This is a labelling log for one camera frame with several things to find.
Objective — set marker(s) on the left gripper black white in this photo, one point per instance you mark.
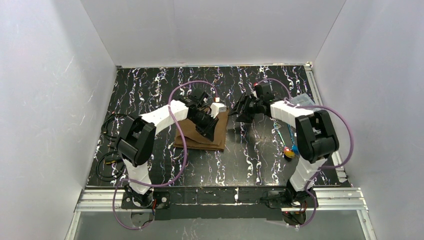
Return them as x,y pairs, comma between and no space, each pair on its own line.
205,122

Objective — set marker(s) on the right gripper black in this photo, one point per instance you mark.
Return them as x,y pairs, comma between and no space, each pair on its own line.
248,105

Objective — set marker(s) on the brown woven cloth napkin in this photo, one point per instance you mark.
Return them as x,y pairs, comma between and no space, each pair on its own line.
198,142

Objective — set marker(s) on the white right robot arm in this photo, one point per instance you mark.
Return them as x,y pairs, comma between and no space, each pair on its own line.
315,135

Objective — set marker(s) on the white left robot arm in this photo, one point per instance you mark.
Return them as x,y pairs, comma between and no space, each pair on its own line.
135,141

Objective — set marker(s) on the clear plastic compartment box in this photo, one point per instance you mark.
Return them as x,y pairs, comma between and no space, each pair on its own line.
303,100

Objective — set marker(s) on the blue handled utensil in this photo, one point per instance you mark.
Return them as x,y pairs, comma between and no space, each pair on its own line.
294,147

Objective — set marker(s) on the red yellow handled utensil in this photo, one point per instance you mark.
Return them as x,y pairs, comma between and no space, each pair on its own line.
287,152

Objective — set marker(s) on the aluminium side rail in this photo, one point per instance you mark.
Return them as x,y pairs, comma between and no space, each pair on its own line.
325,124

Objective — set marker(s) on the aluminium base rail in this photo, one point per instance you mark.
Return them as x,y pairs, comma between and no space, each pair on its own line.
221,202

